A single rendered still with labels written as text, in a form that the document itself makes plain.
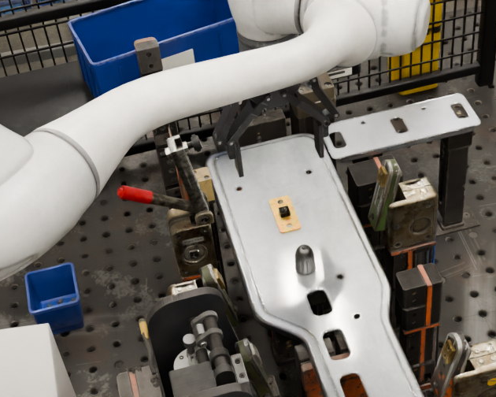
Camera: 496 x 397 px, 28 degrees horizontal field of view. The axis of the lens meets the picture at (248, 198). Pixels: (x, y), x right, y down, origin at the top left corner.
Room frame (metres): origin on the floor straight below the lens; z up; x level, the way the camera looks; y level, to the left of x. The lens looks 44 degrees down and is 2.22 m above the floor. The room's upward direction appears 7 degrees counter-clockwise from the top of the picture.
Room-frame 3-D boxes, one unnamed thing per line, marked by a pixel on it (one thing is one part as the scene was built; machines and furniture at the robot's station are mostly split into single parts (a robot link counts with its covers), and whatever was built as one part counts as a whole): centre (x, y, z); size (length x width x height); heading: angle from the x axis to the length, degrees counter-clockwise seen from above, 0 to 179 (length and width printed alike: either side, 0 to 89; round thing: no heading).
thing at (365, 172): (1.29, -0.23, 0.84); 0.11 x 0.10 x 0.28; 99
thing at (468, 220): (1.40, -0.41, 0.84); 0.11 x 0.06 x 0.29; 99
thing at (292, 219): (1.19, -0.06, 1.01); 0.08 x 0.04 x 0.01; 8
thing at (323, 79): (1.48, -0.15, 0.88); 0.08 x 0.08 x 0.36; 9
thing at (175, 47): (1.60, 0.13, 1.10); 0.30 x 0.17 x 0.13; 109
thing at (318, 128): (1.20, -0.13, 1.16); 0.03 x 0.01 x 0.07; 9
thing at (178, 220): (1.17, 0.10, 0.88); 0.07 x 0.06 x 0.35; 99
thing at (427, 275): (1.03, -0.26, 0.84); 0.11 x 0.08 x 0.29; 99
